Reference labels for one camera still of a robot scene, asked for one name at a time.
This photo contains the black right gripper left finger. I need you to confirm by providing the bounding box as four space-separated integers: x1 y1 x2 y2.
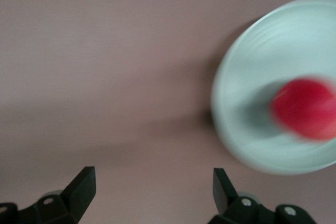
0 166 97 224

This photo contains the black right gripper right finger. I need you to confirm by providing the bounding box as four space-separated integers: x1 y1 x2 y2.
208 167 316 224

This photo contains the red pomegranate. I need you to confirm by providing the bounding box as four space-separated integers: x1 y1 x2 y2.
269 76 336 142

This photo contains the light green plate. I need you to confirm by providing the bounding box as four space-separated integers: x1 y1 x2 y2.
211 0 336 176

